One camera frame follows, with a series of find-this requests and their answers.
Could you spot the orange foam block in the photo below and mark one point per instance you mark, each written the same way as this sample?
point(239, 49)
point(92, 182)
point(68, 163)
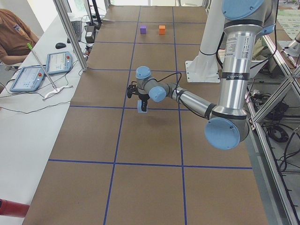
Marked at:
point(161, 29)

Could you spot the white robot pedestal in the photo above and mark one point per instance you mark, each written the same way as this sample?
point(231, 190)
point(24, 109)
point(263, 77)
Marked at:
point(204, 67)

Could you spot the silver reacher stick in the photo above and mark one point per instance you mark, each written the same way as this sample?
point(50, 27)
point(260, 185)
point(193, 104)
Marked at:
point(55, 90)

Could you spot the black power adapter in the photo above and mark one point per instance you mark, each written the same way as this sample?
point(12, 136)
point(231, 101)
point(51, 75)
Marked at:
point(90, 34)

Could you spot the aluminium frame post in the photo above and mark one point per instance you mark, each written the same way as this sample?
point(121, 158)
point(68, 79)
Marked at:
point(62, 12)

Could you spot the person in brown shirt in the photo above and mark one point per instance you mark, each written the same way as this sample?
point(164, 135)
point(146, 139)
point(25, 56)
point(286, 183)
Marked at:
point(14, 37)

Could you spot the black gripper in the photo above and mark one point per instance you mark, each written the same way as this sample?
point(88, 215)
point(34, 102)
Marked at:
point(142, 97)

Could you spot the far teach pendant tablet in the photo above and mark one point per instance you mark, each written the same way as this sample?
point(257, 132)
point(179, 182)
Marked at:
point(59, 62)

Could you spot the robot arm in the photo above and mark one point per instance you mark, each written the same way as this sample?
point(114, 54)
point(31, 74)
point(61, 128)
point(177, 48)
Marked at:
point(225, 56)

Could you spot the teach pendant tablet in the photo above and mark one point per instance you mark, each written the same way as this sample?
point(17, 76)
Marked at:
point(59, 62)
point(29, 79)

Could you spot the black computer mouse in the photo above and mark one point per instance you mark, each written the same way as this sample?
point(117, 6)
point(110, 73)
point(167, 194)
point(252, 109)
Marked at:
point(60, 45)

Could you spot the purple foam block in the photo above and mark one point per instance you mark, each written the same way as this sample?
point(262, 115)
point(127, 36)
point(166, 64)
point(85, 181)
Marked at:
point(143, 29)

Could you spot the light blue foam block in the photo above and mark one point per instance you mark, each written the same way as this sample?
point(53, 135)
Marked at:
point(141, 106)

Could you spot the red cylinder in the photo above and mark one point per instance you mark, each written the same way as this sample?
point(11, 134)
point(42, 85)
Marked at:
point(13, 209)

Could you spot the near teach pendant tablet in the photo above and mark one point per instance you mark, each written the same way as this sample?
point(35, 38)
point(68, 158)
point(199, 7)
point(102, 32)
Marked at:
point(29, 79)

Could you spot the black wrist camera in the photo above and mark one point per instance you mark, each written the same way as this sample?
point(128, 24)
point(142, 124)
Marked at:
point(132, 90)

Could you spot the black keyboard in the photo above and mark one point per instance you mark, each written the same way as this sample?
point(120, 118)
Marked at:
point(77, 27)

